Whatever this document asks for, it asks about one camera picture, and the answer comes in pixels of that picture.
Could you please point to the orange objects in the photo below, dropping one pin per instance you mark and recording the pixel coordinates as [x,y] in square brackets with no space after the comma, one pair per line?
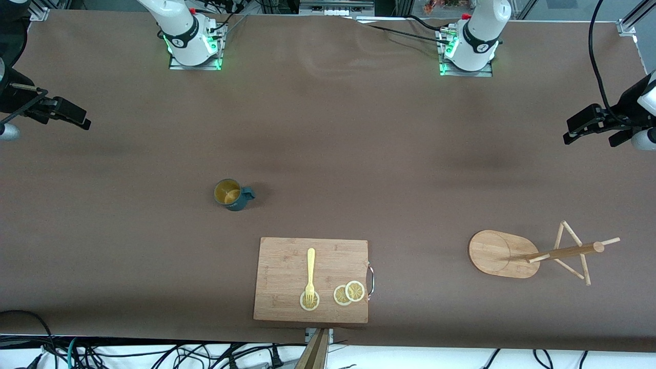
[441,5]

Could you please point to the grey power strip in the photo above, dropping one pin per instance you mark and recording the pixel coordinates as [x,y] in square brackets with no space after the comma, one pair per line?
[335,6]

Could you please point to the wooden cup rack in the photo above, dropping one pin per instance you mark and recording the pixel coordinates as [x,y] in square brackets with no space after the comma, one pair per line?
[492,253]

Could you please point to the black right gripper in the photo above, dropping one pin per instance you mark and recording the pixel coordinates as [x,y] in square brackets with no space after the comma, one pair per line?
[13,97]

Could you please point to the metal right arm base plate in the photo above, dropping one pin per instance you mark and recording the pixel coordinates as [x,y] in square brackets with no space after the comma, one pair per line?
[195,67]

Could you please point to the wooden beam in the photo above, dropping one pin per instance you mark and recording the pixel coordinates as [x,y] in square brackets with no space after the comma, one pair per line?
[313,353]

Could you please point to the dark teal cup yellow inside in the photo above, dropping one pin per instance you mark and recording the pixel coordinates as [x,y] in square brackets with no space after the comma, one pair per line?
[228,193]

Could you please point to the yellow plastic fork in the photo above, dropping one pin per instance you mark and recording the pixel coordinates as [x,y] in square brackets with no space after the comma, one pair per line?
[310,266]

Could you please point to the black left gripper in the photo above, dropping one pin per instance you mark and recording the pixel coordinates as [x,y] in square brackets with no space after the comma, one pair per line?
[626,104]

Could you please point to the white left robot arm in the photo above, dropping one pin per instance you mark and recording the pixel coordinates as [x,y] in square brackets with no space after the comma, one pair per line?
[479,36]

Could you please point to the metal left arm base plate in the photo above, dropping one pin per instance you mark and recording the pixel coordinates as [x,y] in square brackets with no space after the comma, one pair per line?
[466,74]

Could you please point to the metal mounting bracket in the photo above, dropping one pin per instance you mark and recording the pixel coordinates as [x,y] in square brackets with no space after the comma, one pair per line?
[309,334]

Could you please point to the lemon slice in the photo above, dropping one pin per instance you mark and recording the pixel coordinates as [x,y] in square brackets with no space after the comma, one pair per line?
[340,295]
[316,302]
[355,291]

